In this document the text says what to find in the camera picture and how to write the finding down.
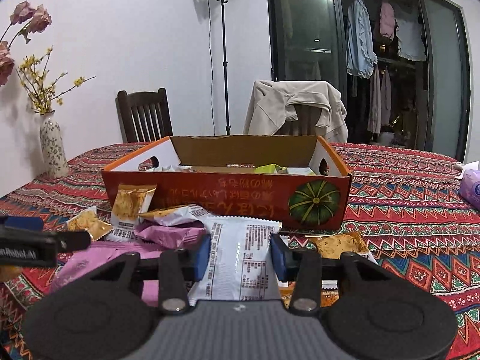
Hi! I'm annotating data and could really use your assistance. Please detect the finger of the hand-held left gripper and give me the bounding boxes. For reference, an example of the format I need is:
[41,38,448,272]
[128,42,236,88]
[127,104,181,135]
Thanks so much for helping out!
[54,229,92,252]
[0,215,45,233]

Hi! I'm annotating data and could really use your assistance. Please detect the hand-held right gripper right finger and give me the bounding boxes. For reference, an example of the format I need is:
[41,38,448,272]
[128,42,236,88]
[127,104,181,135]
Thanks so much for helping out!
[270,233,394,316]

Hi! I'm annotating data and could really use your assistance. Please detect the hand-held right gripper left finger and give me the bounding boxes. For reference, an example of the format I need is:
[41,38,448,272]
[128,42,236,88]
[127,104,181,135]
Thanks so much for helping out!
[84,234,212,316]

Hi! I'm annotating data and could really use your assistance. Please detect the purple snack packet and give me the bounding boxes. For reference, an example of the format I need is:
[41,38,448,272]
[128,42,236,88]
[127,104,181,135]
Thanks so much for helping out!
[134,220,207,250]
[49,241,196,306]

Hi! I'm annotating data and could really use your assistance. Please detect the large white cracker packet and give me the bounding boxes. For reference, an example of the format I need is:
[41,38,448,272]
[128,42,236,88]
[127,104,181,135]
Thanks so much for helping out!
[187,215,282,306]

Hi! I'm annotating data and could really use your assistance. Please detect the white and gold cracker packet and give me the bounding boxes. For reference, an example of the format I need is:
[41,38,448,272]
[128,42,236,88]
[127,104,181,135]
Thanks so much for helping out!
[138,204,211,227]

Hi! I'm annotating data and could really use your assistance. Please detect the orange cardboard box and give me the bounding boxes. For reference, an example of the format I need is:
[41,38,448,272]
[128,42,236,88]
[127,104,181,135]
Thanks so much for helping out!
[100,134,353,231]

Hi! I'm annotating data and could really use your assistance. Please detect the spotted white vase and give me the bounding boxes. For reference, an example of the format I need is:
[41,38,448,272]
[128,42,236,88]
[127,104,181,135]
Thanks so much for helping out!
[39,110,69,180]

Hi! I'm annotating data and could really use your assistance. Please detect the yellow flower branches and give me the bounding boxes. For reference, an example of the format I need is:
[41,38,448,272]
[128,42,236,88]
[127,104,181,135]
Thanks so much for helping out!
[15,47,96,115]

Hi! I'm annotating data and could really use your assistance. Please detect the dark wooden chair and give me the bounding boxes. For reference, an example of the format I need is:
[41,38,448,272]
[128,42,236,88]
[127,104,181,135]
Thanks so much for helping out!
[115,88,174,144]

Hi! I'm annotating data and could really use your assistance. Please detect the wooden chair under jacket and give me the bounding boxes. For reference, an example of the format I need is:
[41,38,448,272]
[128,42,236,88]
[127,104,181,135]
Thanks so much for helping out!
[277,104,325,136]

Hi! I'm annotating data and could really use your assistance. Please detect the beige jacket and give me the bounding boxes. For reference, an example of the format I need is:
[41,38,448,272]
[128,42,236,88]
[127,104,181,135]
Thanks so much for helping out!
[243,80,349,144]

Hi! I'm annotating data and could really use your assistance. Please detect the potted plant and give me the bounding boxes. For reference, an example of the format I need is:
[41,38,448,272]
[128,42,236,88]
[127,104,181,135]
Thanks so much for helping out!
[377,116,404,147]

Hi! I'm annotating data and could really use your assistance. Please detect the beige hanging garment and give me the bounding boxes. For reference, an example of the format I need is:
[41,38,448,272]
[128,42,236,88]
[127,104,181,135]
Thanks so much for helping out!
[367,65,382,134]

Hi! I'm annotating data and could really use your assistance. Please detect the mauve hanging garment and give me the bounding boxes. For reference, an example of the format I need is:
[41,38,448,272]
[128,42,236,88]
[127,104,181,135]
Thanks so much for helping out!
[380,68,392,126]

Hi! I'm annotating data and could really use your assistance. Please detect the studio light on stand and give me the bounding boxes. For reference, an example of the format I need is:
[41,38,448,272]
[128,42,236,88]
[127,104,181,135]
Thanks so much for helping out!
[202,0,233,136]

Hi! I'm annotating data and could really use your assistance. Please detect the purple tissue pack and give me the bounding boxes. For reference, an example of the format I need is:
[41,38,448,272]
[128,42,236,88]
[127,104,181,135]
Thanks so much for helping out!
[458,169,480,211]

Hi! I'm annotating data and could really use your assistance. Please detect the pink flowers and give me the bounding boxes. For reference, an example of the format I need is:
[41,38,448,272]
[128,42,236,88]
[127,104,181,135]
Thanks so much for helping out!
[0,1,52,87]

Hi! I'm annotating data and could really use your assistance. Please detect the white tissue sheet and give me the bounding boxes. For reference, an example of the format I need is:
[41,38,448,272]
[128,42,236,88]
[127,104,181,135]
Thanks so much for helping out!
[455,160,480,181]

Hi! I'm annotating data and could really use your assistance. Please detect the light blue shirt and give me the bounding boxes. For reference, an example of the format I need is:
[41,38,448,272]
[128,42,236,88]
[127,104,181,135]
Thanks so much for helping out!
[346,0,379,79]

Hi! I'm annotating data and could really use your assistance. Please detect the wardrobe with hanging clothes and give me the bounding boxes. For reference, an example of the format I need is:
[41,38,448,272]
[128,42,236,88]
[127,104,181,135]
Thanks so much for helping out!
[265,0,473,162]

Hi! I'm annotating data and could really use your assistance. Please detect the white garment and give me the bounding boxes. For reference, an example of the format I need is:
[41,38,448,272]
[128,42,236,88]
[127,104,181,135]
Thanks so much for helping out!
[395,7,427,62]

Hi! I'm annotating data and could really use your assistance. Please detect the pink garment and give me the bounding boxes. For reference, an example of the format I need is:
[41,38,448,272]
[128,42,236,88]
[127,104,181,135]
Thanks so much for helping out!
[379,0,396,42]

